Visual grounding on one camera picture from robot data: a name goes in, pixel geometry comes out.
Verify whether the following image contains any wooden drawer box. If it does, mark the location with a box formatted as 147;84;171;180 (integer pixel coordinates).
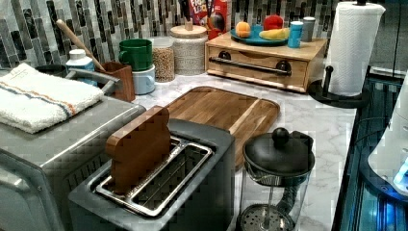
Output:
205;33;327;92

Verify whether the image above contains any wooden cutting board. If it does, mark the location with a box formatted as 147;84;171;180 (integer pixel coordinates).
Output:
166;87;280;169

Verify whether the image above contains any light blue mug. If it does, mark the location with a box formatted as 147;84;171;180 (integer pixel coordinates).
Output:
132;65;156;95

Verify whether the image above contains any grey toaster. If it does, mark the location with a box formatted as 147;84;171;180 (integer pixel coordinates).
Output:
69;118;235;231

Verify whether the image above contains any white ceramic canister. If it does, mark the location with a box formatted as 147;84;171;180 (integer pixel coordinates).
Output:
170;20;208;76

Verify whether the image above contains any wooden toast slice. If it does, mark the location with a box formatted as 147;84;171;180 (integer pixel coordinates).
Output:
106;106;171;194

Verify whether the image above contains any glass jar of grains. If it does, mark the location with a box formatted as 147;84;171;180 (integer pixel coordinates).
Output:
151;37;174;83

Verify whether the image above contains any brown wooden utensil holder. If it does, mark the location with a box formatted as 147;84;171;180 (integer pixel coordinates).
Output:
96;62;136;102

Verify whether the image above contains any black french press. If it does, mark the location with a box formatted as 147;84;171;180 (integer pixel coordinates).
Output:
236;127;315;231

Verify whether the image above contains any green mug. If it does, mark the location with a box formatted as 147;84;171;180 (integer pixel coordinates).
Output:
118;38;153;71

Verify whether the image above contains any teal plate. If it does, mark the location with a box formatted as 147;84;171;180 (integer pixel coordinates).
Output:
230;25;288;46

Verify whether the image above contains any orange toy fruit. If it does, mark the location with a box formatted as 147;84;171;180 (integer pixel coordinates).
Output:
235;21;251;38

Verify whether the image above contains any red cereal box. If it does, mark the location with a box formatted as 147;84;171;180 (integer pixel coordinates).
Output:
189;0;232;39

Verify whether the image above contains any yellow toy banana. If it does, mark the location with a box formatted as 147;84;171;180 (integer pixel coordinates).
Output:
259;28;290;40

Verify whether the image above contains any red toy fruit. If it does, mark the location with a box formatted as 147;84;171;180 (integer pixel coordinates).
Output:
264;14;284;31

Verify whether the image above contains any black paper towel holder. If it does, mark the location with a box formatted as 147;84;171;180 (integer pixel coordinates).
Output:
308;65;371;109

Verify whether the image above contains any blue cup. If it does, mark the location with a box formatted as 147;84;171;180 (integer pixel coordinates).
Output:
288;21;303;48

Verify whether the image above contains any white blue bottle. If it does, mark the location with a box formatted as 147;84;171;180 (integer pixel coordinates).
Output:
65;49;95;71

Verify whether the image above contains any grey cup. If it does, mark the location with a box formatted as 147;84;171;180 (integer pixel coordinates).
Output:
301;16;316;42

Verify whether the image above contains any black bowl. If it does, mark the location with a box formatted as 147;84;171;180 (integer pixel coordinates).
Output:
36;64;67;78

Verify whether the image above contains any wooden spoon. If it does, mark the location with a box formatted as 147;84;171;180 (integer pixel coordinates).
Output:
56;19;105;70

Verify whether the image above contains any paper towel roll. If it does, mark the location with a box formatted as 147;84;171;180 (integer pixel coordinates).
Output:
325;1;386;96

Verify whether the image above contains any stainless toaster oven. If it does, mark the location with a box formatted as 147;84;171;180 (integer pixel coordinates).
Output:
0;68;147;231

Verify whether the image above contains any white striped towel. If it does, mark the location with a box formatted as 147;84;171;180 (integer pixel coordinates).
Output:
0;64;104;134

